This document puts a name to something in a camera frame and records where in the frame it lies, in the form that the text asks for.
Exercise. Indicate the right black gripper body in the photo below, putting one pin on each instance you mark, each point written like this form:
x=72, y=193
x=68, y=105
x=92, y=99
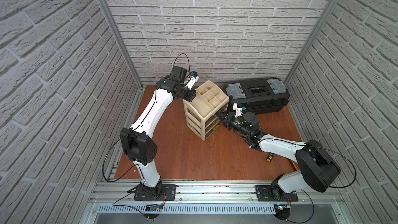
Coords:
x=234, y=124

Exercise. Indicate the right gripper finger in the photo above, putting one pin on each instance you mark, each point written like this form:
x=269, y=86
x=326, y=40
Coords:
x=222, y=114
x=222, y=121

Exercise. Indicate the yellow black screwdriver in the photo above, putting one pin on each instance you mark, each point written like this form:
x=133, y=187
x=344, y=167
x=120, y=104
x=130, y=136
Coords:
x=270, y=157

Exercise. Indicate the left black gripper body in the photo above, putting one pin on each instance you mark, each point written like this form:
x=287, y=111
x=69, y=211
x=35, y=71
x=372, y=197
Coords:
x=189, y=95

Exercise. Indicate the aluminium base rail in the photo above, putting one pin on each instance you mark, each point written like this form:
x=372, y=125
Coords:
x=204, y=197

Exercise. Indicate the black plastic toolbox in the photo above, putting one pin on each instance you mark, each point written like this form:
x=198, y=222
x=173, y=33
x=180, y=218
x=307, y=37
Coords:
x=259, y=95

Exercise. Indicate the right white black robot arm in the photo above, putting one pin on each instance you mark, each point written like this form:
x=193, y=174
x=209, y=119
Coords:
x=317, y=169

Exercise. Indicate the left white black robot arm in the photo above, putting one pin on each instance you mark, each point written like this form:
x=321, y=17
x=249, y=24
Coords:
x=137, y=141

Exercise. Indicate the beige drawer organizer cabinet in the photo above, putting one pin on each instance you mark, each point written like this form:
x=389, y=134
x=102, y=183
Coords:
x=201, y=112

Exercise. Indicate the orange handled pliers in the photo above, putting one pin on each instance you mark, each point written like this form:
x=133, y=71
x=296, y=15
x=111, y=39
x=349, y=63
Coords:
x=294, y=165

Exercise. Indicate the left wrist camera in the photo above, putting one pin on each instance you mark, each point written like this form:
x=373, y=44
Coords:
x=193, y=78

